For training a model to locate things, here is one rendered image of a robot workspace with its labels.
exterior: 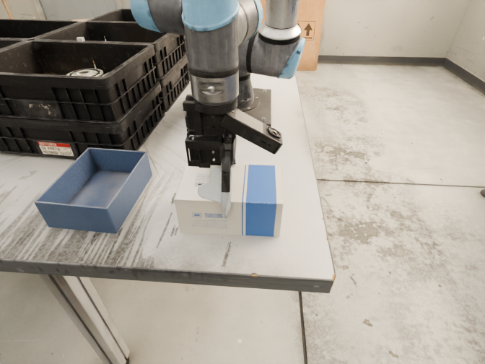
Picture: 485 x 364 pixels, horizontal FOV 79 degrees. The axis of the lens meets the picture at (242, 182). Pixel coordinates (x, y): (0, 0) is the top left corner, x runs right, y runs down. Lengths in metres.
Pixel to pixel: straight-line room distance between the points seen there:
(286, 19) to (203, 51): 0.46
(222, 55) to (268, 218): 0.30
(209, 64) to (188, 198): 0.24
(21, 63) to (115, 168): 0.47
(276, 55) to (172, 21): 0.39
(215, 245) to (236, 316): 0.73
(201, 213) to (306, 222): 0.22
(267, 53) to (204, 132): 0.43
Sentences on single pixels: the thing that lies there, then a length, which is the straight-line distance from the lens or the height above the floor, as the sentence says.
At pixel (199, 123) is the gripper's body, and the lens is 0.50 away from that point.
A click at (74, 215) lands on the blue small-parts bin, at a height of 0.74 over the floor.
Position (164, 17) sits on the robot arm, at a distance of 0.58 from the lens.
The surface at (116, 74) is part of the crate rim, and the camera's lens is 0.77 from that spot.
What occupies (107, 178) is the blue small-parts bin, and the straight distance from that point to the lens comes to 0.80.
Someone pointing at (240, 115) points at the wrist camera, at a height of 0.93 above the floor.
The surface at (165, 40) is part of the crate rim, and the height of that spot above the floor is 0.92.
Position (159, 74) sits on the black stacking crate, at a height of 0.84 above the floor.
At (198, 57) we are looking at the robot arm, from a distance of 0.45.
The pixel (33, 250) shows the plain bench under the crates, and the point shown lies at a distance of 0.70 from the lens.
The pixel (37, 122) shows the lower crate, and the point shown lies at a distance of 0.90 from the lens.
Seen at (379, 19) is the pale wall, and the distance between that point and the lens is 4.21.
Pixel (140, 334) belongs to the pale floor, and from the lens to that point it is 1.32.
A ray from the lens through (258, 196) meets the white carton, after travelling 0.55.
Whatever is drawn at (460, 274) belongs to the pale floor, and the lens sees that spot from 1.70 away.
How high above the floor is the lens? 1.15
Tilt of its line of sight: 38 degrees down
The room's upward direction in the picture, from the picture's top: straight up
